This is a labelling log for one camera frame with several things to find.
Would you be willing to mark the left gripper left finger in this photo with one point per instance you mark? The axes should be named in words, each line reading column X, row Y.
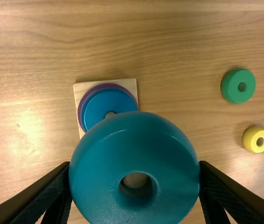
column 29, row 200

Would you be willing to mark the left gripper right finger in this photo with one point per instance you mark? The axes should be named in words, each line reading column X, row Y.
column 230, row 198

